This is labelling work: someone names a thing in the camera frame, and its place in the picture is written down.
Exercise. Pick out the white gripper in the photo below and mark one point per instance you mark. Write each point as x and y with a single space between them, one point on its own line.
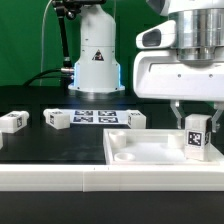
159 75

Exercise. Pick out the white square tabletop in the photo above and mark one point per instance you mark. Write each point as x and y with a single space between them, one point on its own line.
151 147

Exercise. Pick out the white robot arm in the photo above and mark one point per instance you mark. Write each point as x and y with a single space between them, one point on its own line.
180 59

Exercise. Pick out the marker tag sheet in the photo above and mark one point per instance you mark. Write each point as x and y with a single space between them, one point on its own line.
78 116

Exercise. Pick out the black camera stand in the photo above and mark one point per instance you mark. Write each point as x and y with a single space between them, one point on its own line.
69 9

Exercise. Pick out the white front fence wall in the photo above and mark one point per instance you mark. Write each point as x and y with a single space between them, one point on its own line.
89 178

